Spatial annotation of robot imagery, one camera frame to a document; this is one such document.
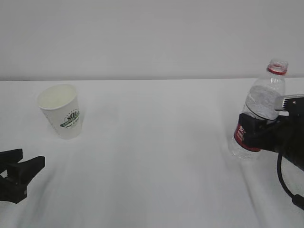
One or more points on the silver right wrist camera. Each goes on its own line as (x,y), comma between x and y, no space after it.
(293,104)

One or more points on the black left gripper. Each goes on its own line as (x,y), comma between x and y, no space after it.
(13,187)

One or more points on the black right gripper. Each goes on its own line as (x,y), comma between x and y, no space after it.
(284,135)

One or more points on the Nongfu Spring water bottle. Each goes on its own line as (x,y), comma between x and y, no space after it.
(259,104)

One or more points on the white paper coffee cup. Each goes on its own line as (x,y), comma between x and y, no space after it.
(59,104)

